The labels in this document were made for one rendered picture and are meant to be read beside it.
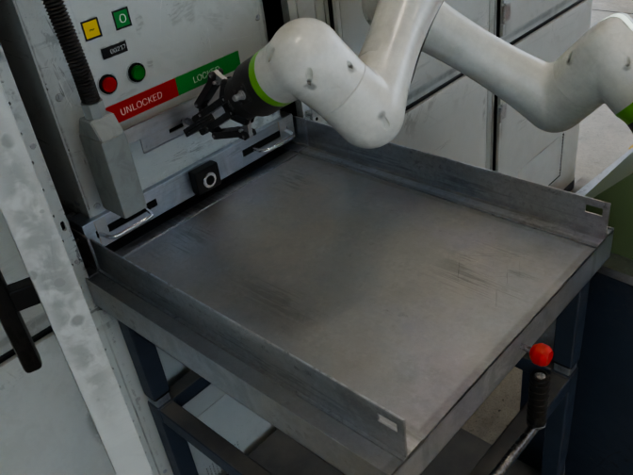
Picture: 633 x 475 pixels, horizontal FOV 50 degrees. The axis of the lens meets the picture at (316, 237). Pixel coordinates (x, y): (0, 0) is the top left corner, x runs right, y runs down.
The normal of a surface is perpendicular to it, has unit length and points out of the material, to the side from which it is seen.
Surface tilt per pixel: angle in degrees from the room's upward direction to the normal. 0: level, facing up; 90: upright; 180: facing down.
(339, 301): 0
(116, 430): 90
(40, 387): 90
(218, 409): 90
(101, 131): 61
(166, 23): 90
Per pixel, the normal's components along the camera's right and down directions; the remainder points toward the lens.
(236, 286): -0.11, -0.83
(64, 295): 0.47, 0.44
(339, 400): -0.67, 0.47
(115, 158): 0.73, 0.30
